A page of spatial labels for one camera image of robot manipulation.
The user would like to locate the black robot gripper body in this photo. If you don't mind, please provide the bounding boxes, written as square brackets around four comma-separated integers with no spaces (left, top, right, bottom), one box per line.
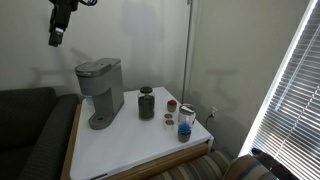
[49,0,80,33]

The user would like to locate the grey coffee maker lid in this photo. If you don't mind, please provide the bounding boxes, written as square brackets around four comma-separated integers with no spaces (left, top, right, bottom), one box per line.
[74,60,113,79]

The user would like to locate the grey single-serve coffee maker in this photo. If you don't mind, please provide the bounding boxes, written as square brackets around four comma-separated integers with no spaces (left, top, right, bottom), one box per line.
[74,57,126,131]

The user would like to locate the blue and white tea box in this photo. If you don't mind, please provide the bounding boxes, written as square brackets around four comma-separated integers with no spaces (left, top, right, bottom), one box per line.
[84,95,96,109]

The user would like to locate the dark grey sofa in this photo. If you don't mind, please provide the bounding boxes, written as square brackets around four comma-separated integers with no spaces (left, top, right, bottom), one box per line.
[0,87,81,180]

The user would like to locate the thin metal pole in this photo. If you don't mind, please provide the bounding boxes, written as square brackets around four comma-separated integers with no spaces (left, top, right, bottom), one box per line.
[181,0,195,104]

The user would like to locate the white board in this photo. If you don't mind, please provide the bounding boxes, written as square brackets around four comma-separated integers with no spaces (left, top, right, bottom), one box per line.
[69,86,215,180]

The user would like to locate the small pot with red top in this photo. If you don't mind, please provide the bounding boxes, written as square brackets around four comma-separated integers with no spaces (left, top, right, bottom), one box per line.
[166,99,178,113]

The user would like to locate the clear jar with silver lid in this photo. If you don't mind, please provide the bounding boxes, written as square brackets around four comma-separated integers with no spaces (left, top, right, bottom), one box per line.
[177,103,197,128]

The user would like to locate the blue plant in grey pot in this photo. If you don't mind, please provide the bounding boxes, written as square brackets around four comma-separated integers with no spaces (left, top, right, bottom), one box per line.
[177,123,192,144]

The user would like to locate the brown wooden table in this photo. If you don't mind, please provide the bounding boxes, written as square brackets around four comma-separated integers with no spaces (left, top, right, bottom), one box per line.
[59,103,215,180]

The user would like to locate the striped sofa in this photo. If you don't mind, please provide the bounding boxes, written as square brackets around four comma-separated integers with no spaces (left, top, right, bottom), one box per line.
[146,149,280,180]

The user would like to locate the white window blinds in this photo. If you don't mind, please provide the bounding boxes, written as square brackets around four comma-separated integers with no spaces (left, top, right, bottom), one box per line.
[251,3,320,180]

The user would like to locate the black object by window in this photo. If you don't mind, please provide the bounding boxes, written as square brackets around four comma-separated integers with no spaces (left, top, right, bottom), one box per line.
[251,147,298,180]

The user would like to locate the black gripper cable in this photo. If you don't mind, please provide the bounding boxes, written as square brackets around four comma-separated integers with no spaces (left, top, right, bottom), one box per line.
[78,0,99,7]

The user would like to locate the black plugged wall cable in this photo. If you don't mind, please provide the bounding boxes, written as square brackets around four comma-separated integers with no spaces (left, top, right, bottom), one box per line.
[204,113,215,132]

